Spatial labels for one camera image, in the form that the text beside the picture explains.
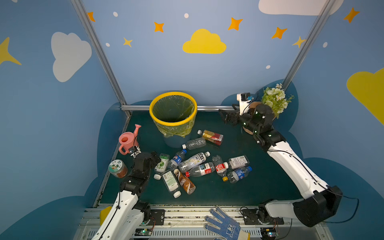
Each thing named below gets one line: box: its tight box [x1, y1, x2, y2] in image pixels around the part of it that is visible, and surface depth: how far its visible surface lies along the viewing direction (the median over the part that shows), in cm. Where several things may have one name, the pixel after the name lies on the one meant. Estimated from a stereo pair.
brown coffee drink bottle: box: [173, 168, 197, 195], surface depth 83 cm
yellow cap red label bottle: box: [212, 155, 229, 182], surface depth 90 cm
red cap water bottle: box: [185, 162, 215, 178], surface depth 88 cm
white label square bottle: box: [223, 155, 250, 170], surface depth 92 cm
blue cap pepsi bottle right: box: [222, 166, 253, 184], surface depth 87 cm
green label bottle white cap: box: [161, 170, 182, 199], surface depth 84 cm
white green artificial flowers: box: [261, 83, 295, 119], surface depth 93 cm
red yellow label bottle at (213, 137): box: [197, 129, 224, 146], surface depth 103 cm
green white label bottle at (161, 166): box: [153, 153, 170, 180], surface depth 90 cm
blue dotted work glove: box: [204, 206, 251, 240], surface depth 73 cm
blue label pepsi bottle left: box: [167, 149, 188, 171], surface depth 93 cm
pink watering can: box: [119, 124, 142, 155], surface depth 95 cm
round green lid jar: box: [108, 159, 128, 179], surface depth 84 cm
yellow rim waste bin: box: [149, 91, 198, 148], surface depth 92 cm
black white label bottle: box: [178, 151, 211, 173], surface depth 91 cm
